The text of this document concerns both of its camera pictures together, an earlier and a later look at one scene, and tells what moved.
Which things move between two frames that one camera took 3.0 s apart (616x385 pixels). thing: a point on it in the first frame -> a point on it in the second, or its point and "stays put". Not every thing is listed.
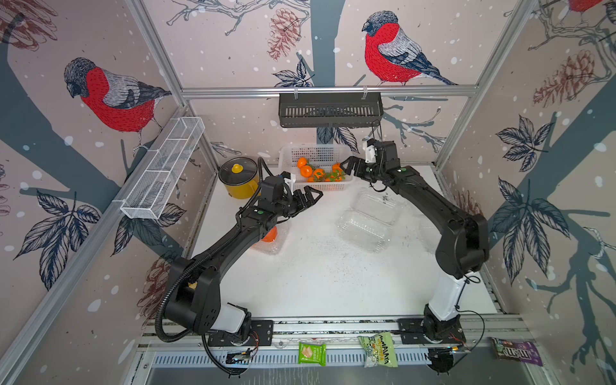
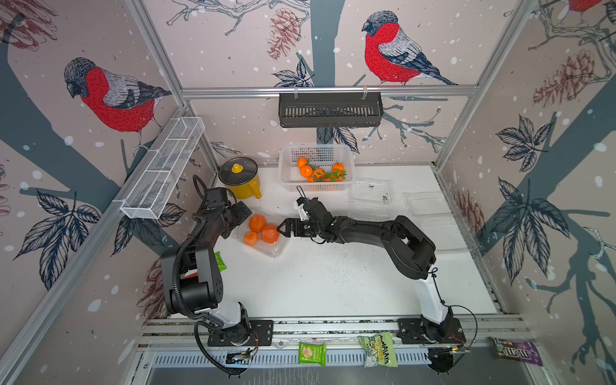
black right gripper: [354, 160] -> [297, 227]
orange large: [271, 236] stays put
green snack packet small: [309, 352] stays put
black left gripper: [301, 203] -> [242, 212]
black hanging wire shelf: [330, 110] stays put
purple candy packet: [524, 351] stays put
